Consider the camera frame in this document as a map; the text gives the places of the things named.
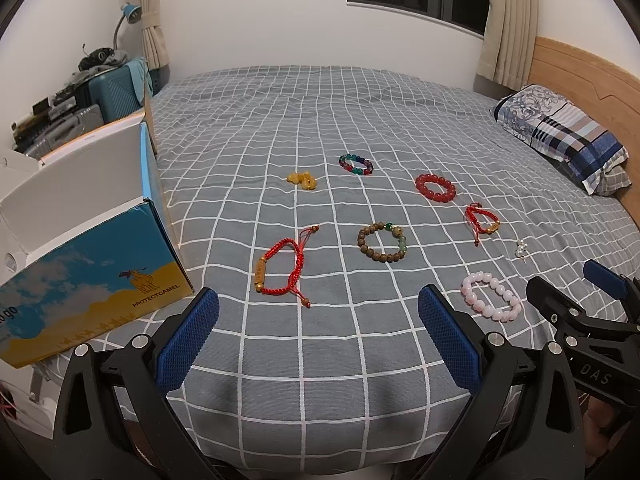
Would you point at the red cord bracelet gold plate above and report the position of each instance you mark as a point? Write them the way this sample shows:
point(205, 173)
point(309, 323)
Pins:
point(481, 221)

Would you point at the grey suitcase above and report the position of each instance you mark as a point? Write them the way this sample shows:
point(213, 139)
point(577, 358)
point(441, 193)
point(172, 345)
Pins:
point(66, 130)

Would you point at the grey checked bed sheet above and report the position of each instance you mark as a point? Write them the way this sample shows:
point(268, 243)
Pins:
point(355, 380)

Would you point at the beige curtain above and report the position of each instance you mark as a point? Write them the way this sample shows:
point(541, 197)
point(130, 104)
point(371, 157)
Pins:
point(153, 38)
point(509, 42)

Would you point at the wooden headboard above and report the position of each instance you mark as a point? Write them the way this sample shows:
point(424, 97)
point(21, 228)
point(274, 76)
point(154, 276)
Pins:
point(606, 92)

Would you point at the beige left curtain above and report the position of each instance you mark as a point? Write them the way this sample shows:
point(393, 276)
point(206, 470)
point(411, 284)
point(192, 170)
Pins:
point(153, 38)

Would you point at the teal suitcase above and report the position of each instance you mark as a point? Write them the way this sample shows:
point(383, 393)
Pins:
point(120, 92)

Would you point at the beige right curtain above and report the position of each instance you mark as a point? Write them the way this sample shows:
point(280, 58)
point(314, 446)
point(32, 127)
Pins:
point(509, 42)

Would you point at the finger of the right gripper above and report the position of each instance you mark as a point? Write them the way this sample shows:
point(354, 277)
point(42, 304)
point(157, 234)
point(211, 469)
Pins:
point(561, 311)
point(619, 287)

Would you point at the person's right hand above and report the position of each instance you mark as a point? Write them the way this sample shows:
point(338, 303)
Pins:
point(596, 423)

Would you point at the blue plaid pillow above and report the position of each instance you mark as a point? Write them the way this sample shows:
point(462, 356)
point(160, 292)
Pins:
point(578, 146)

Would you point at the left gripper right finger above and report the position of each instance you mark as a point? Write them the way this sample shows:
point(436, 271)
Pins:
point(522, 420)

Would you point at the blue desk lamp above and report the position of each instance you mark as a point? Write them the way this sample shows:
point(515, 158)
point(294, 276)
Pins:
point(129, 13)

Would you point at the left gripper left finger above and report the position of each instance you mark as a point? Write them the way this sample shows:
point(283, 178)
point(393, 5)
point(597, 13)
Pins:
point(90, 439)

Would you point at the red cord bracelet gold tube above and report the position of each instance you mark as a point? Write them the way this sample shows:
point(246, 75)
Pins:
point(277, 272)

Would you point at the open cardboard shoe box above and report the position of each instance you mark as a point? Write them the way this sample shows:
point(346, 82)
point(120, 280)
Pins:
point(87, 243)

